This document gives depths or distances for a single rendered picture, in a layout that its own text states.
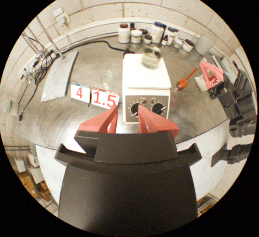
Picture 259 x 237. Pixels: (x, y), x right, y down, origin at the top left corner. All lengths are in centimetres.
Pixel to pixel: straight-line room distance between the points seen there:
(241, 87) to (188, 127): 24
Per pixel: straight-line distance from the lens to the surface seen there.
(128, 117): 22
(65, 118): 35
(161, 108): 21
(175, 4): 70
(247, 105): 30
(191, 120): 35
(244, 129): 36
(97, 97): 27
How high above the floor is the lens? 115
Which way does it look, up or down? 76 degrees down
